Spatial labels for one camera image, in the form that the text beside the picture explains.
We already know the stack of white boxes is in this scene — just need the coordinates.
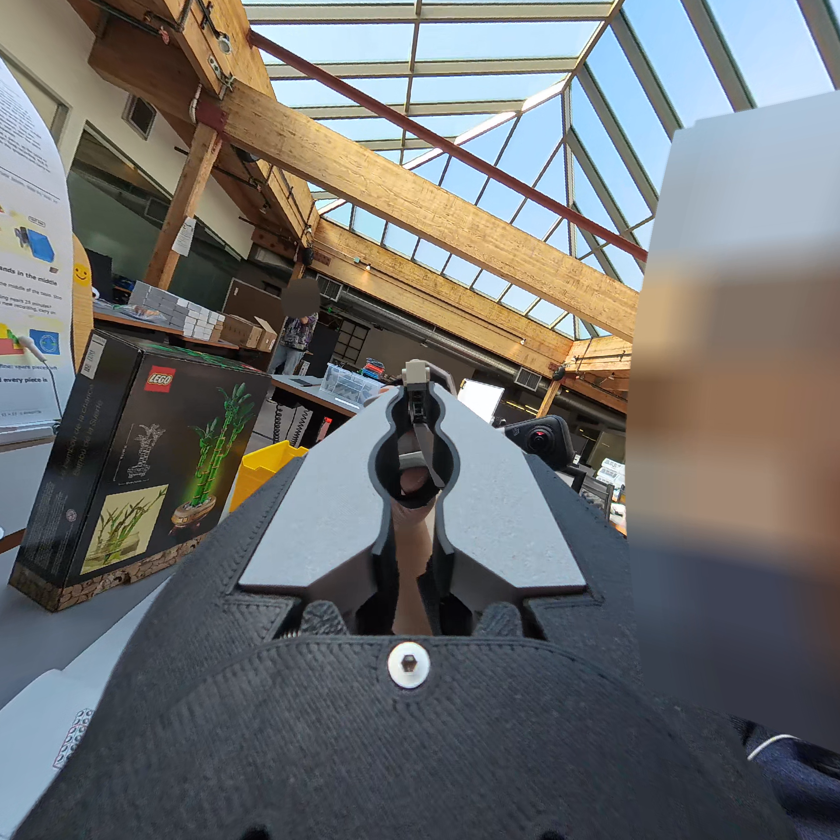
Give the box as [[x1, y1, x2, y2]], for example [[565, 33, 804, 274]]
[[128, 281, 227, 341]]

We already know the wooden smiley board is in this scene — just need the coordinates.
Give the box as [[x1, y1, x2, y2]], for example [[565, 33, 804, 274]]
[[71, 233, 96, 368]]

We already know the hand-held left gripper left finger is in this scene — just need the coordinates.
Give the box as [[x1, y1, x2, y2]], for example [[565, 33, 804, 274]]
[[238, 386, 404, 635]]

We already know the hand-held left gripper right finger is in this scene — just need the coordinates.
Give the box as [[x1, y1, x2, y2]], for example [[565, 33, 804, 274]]
[[428, 382, 588, 636]]

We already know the person's blue shirt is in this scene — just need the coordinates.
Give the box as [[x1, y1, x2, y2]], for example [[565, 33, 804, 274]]
[[725, 715, 840, 840]]

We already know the clear plastic container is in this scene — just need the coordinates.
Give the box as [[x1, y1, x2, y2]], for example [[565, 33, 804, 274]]
[[319, 363, 388, 408]]

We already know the coiled black cable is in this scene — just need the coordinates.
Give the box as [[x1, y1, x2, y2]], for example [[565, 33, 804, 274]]
[[272, 394, 312, 450]]

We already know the black lego set box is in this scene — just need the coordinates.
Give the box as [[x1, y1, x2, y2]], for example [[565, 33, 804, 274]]
[[8, 328, 273, 613]]

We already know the printed instruction sheet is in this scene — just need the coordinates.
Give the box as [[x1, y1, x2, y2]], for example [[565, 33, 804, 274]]
[[0, 56, 76, 427]]

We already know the yellow plastic bin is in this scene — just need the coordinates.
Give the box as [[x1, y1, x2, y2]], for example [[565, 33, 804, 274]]
[[228, 440, 309, 514]]

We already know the white light panel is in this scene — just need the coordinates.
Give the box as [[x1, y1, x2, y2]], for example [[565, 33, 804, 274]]
[[457, 379, 506, 424]]

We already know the person's right hand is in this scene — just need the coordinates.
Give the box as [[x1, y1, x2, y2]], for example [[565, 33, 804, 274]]
[[392, 465, 435, 635]]

